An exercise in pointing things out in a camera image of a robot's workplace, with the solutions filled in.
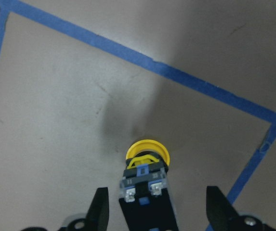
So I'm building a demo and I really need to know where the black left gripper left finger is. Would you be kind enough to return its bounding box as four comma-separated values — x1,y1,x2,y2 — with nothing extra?
85,187,109,231

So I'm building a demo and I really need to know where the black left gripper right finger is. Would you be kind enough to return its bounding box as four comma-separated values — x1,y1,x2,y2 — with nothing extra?
206,186,242,231

